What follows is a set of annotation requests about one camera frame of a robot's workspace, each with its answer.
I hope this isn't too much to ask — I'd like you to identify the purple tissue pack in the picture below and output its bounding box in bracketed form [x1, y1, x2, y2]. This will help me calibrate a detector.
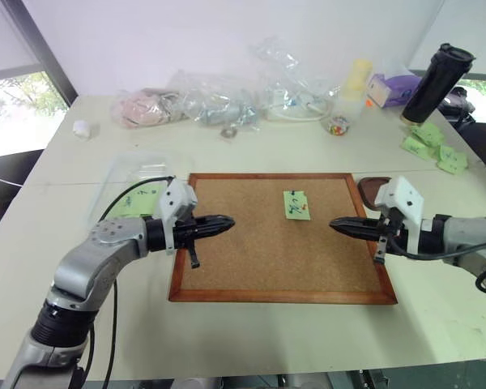
[365, 72, 424, 109]

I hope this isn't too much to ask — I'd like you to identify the light green paper sheet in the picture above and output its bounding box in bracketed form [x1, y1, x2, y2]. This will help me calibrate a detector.
[120, 187, 164, 216]

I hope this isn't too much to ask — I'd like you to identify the black travel tumbler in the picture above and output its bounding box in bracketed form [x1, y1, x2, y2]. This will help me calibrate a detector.
[400, 42, 477, 126]

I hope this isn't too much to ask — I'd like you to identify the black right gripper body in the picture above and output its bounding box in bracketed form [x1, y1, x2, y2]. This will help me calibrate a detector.
[365, 209, 406, 265]

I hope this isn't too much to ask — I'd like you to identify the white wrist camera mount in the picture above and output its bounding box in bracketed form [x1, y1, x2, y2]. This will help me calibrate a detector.
[373, 175, 425, 254]
[153, 177, 198, 255]

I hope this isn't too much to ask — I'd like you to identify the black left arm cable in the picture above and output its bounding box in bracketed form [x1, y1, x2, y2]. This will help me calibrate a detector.
[80, 176, 176, 389]

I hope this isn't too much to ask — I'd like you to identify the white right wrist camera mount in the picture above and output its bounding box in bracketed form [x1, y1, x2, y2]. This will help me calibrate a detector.
[373, 175, 425, 254]

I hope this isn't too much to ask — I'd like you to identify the black chair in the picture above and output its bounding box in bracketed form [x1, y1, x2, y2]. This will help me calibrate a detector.
[439, 86, 486, 186]

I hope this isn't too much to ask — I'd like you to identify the dark window frame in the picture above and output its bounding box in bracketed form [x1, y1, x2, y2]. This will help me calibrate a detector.
[2, 0, 80, 111]

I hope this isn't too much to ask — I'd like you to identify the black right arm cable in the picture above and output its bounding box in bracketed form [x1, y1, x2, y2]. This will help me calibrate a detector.
[387, 237, 486, 293]

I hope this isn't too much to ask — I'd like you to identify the crumpled clear plastic bag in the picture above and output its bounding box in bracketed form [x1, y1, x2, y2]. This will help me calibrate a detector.
[166, 69, 265, 130]

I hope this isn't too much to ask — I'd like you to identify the wood-framed cork board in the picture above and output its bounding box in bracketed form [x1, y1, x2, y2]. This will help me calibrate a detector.
[168, 172, 399, 306]

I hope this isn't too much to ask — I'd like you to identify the clear bag with green notes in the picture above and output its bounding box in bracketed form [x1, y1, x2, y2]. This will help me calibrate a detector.
[87, 151, 192, 222]

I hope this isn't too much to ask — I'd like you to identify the clear bag with white cable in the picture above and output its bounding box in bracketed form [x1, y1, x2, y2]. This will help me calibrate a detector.
[247, 35, 338, 124]

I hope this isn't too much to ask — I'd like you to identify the bag with pink cloth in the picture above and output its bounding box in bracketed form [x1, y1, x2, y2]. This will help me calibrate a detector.
[110, 87, 192, 130]

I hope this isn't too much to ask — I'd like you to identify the small cup of pushpins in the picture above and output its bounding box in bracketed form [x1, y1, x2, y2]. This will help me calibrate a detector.
[326, 113, 352, 138]

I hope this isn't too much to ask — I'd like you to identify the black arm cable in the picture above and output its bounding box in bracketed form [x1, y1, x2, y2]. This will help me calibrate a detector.
[387, 237, 486, 293]
[80, 176, 176, 389]

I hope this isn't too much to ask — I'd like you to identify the dark cabinet beside table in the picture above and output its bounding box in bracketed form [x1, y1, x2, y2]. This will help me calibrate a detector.
[0, 148, 46, 249]

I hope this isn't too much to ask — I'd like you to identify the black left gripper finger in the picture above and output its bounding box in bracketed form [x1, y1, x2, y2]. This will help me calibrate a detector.
[206, 214, 237, 229]
[206, 224, 236, 238]

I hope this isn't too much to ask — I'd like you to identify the green handwritten sticky note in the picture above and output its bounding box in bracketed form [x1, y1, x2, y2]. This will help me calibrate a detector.
[283, 190, 313, 222]

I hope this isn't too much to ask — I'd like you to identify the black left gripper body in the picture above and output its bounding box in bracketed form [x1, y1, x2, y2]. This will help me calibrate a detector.
[172, 217, 209, 270]

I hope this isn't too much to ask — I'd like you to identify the yellow-capped bottle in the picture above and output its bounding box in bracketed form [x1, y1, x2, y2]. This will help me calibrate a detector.
[331, 58, 375, 122]

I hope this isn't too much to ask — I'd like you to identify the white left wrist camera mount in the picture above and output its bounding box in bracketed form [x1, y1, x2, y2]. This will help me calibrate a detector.
[153, 177, 198, 255]

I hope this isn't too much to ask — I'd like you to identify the brown oval dish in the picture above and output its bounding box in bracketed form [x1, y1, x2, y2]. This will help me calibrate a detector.
[356, 176, 392, 212]

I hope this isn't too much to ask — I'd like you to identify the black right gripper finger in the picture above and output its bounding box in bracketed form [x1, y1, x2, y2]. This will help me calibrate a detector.
[330, 226, 369, 241]
[329, 216, 369, 229]

